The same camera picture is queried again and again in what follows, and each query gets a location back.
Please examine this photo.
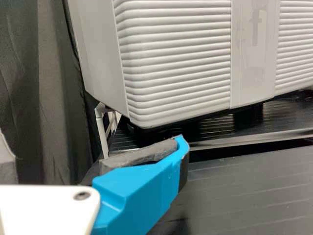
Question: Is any black platform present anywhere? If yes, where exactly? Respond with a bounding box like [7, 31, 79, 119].
[79, 143, 313, 235]
[107, 89, 313, 158]

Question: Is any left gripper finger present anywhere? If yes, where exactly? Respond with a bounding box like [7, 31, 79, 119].
[91, 134, 191, 235]

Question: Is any white incubator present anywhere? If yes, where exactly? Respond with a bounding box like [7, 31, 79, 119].
[64, 0, 313, 147]

